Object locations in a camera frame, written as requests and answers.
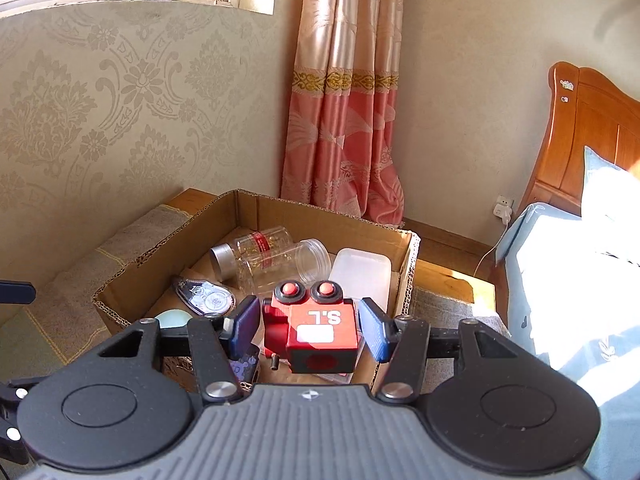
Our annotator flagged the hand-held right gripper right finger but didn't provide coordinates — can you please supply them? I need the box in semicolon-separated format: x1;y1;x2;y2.
357;297;523;406

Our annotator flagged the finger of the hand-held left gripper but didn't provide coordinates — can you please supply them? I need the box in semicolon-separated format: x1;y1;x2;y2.
0;281;37;306
0;377;38;467

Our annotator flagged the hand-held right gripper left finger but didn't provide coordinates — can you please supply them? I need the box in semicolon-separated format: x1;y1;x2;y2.
97;296;262;407

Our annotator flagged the red toy robot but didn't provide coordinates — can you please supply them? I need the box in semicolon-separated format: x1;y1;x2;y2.
261;280;362;375

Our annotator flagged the mint green round object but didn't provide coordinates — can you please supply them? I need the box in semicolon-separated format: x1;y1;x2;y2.
154;309;195;332

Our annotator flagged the cardboard box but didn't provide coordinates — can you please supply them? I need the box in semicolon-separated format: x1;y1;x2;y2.
91;188;422;396

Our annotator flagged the correction tape dispenser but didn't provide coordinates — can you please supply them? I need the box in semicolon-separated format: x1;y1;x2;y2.
171;275;237;317

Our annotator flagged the white plastic container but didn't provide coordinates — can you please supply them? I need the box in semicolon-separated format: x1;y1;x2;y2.
327;247;392;313

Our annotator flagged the clear plastic jar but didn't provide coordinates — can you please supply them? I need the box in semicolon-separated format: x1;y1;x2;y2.
239;238;332;297

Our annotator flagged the capsule bottle with silver cap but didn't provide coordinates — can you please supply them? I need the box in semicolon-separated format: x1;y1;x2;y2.
210;226;295;282

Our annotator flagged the light blue bed sheet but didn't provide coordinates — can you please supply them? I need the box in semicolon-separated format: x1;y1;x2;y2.
495;202;640;480

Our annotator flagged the pink patterned curtain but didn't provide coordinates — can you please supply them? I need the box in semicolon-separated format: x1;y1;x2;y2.
280;0;407;228

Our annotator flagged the light blue pillow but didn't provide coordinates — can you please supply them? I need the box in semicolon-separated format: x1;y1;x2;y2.
581;146;640;231

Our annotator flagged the wooden bed headboard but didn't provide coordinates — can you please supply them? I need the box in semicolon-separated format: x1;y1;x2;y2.
517;61;640;217

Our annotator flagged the white wall socket with charger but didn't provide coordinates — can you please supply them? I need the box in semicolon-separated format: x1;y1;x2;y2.
492;194;517;225

